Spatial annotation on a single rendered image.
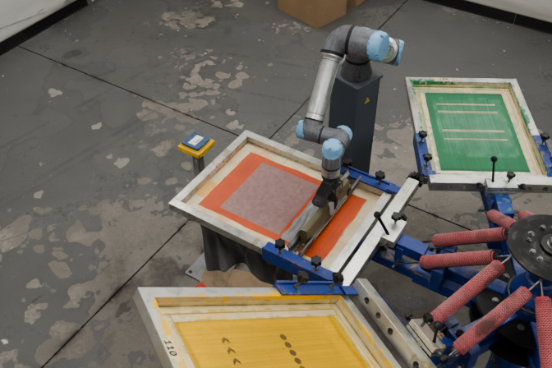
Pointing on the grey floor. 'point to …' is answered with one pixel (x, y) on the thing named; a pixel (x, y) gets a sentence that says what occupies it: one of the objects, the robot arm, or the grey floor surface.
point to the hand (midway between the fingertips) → (325, 212)
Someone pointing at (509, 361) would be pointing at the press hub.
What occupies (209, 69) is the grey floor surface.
